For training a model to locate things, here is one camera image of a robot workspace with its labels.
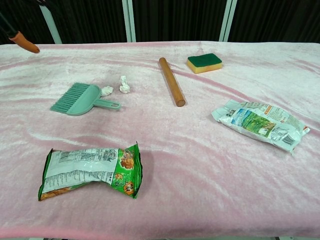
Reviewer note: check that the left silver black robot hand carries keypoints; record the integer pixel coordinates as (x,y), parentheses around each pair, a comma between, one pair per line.
(23,42)

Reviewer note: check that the teal plastic hand broom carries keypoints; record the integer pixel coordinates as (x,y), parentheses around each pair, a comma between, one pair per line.
(82,100)

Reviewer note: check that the small round paper ball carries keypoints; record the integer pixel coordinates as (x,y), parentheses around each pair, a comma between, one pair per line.
(107,91)

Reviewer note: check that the large white paper ball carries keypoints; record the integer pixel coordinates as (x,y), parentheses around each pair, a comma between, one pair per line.
(124,87)

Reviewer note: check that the green white snack bag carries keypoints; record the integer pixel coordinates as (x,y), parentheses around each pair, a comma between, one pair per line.
(87,167)

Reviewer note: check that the wooden rolling pin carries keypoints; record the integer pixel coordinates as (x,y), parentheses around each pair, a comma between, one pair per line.
(171,81)

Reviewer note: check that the black curtain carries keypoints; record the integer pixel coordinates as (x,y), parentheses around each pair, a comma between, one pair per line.
(175,17)

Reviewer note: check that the green yellow sponge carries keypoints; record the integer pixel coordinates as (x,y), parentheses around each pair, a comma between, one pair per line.
(205,62)

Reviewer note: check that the pink velvet tablecloth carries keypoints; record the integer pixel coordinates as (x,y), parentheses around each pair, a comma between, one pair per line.
(187,162)

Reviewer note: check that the white snack bag landscape print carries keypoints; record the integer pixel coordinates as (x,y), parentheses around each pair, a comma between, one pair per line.
(260,122)

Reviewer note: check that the slanted white frame post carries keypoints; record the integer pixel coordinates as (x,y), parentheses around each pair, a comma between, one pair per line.
(51,23)

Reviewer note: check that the double white frame post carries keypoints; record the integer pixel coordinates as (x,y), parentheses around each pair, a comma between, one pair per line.
(129,20)

